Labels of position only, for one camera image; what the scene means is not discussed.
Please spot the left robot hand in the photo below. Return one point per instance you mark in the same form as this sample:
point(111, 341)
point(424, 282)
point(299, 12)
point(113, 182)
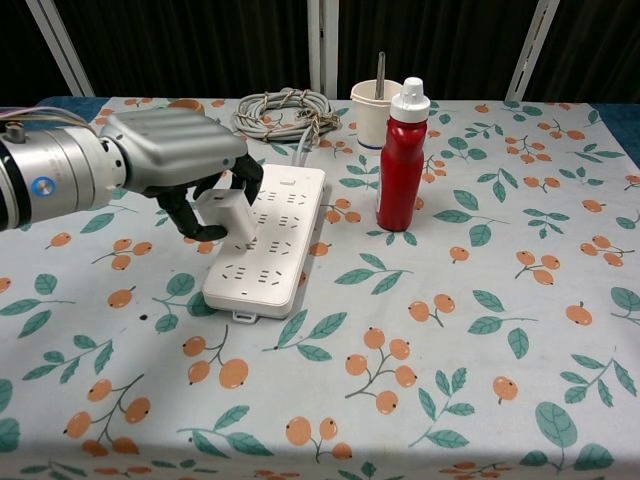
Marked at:
point(170, 145)

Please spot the white plug adapter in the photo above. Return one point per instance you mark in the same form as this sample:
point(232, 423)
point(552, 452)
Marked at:
point(232, 215)

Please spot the white power strip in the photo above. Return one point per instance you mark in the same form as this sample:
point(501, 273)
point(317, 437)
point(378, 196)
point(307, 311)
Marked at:
point(280, 270)

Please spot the small orange green cup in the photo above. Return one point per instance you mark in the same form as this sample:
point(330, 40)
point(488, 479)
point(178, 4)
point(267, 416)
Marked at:
point(187, 104)

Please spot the black curtain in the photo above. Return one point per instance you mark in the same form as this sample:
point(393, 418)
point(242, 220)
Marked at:
point(200, 40)

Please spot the white paper cup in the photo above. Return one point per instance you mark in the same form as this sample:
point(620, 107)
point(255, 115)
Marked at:
point(370, 125)

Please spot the metal rod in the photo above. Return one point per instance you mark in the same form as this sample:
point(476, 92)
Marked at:
point(381, 75)

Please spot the red bottle with white cap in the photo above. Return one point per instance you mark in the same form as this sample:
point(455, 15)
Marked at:
point(400, 175)

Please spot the floral fruit print tablecloth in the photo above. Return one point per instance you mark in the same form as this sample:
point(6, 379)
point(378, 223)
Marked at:
point(450, 325)

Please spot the white frame post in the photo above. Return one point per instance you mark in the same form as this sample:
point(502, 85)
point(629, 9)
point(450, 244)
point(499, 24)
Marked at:
point(320, 45)
point(532, 50)
point(62, 45)

